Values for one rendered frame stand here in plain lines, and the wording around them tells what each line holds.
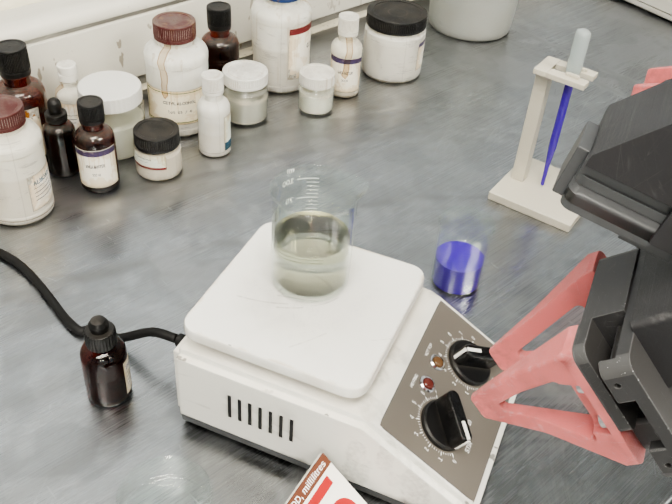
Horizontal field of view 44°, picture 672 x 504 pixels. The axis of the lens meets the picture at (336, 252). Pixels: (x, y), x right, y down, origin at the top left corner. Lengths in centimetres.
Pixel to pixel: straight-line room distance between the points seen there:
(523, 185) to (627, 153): 48
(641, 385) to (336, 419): 20
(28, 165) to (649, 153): 51
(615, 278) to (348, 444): 19
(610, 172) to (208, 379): 28
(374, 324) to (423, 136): 38
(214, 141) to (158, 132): 6
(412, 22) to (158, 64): 28
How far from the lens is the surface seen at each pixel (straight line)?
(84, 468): 55
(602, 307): 37
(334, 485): 50
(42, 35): 83
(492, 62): 102
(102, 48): 87
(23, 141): 70
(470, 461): 51
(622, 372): 34
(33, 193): 72
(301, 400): 49
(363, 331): 50
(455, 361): 53
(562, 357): 36
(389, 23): 91
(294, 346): 49
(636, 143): 32
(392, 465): 49
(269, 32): 87
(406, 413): 50
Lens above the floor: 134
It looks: 40 degrees down
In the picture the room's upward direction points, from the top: 5 degrees clockwise
